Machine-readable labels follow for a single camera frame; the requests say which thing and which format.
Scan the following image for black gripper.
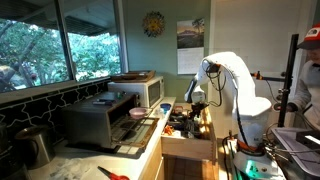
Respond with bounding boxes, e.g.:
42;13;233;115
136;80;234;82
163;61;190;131
187;102;209;134

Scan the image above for blue bowl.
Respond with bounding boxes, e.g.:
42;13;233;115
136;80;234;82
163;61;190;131
159;102;172;113

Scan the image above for pink bowl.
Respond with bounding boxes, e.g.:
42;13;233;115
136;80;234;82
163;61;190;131
128;107;148;120

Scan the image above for open wooden drawer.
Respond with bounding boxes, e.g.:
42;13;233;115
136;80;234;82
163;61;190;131
160;102;218;163

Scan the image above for small glass jar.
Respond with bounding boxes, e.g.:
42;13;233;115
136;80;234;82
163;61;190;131
153;108;165;120

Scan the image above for wooden base cabinet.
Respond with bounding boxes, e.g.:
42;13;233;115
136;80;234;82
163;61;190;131
138;138;164;180

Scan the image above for white microwave oven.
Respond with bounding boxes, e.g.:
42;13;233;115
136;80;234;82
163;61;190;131
107;75;165;108

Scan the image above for wooden serving tray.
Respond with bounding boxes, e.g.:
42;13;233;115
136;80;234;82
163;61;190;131
110;70;157;84

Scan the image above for dark flat remote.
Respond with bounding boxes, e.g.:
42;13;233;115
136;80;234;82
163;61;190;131
92;98;116;107

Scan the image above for steel toaster oven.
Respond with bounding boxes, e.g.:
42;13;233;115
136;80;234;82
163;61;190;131
61;91;160;150

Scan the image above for grey work table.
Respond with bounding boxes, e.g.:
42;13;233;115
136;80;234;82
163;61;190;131
271;126;320;180

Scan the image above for person in grey sweater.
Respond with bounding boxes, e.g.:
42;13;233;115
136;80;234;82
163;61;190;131
287;23;320;131

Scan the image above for stainless steel kettle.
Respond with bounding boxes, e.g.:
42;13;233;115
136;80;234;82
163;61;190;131
14;125;56;168

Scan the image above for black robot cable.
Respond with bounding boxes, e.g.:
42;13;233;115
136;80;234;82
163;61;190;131
204;62;253;153

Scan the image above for wall calendar with landscape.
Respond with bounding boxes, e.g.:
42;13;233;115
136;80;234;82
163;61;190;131
176;18;206;76

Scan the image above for red handled scissors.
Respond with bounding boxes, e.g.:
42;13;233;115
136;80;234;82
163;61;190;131
97;165;130;180

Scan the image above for black camera stand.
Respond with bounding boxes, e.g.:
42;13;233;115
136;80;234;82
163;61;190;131
250;33;300;128

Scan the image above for sun shaped wall ornament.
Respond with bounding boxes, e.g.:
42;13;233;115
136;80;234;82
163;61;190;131
142;11;166;38

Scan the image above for grey window frame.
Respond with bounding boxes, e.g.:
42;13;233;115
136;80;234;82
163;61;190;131
0;0;129;104

